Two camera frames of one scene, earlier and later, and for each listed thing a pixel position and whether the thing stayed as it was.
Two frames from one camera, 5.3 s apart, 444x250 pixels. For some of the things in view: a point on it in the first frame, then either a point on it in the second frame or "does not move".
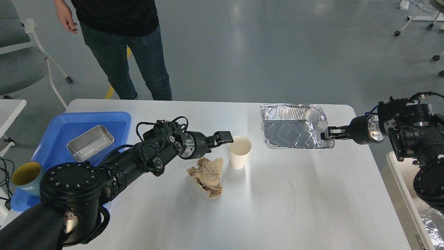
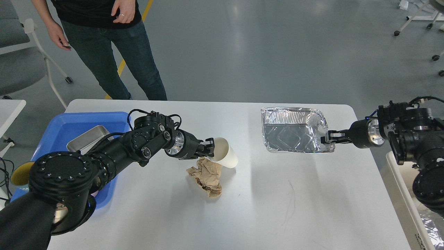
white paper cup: x=238 y=150 -> x=223 y=154
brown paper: x=207 y=175 does not move
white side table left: x=9 y=109 does not move
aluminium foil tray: x=294 y=126 does not move
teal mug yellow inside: x=26 y=175 does not move
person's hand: x=64 y=15 -> x=57 y=34
